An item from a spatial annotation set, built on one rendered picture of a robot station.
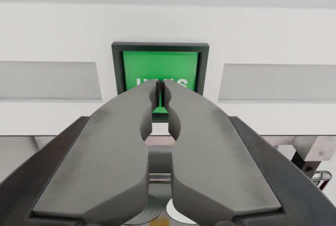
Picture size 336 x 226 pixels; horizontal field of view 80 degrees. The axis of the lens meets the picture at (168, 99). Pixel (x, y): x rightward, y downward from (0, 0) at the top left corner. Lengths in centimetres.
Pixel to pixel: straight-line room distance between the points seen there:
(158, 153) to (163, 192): 8
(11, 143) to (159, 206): 22
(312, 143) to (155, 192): 22
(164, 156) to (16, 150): 23
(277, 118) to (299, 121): 2
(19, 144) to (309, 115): 27
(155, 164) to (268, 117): 28
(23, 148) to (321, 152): 35
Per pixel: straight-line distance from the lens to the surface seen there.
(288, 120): 18
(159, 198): 34
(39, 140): 27
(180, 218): 39
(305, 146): 31
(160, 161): 40
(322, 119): 19
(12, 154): 26
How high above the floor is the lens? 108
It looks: 58 degrees down
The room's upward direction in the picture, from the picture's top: 177 degrees clockwise
